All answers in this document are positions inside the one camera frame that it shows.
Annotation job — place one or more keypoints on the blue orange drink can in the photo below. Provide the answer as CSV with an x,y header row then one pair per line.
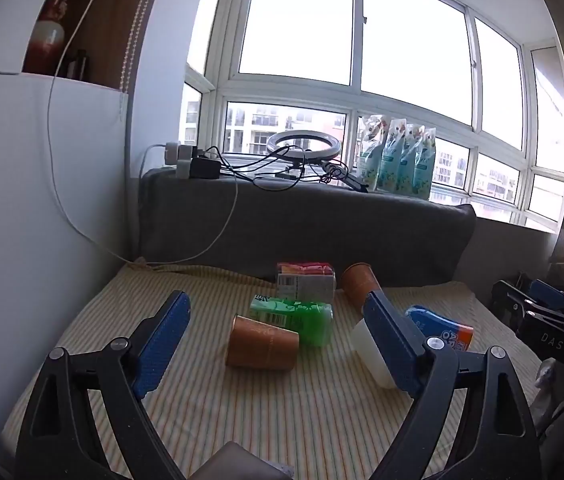
x,y
431,324

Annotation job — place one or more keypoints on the black power adapter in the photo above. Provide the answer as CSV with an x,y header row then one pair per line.
x,y
205,168

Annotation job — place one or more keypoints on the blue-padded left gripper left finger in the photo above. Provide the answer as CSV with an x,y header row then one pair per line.
x,y
59,438

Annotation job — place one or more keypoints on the teal refill pouches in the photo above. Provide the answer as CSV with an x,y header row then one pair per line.
x,y
395,156

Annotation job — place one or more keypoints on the orange paper cup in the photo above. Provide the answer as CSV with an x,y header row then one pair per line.
x,y
261,346
357,281

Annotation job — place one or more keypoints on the green plastic pouch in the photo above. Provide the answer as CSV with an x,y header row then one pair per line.
x,y
311,320

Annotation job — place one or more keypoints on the white power strip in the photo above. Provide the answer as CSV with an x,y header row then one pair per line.
x,y
180,156

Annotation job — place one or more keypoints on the white plastic cup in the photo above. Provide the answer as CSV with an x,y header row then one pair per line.
x,y
366,348

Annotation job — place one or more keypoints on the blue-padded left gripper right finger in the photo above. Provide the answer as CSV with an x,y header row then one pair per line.
x,y
495,438

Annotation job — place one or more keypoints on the ring light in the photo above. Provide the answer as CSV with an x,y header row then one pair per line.
x,y
307,146

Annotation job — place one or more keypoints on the orange paper cup lying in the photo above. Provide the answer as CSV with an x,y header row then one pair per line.
x,y
261,346

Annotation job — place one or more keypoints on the red vase on shelf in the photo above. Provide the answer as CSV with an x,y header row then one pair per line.
x,y
48,38

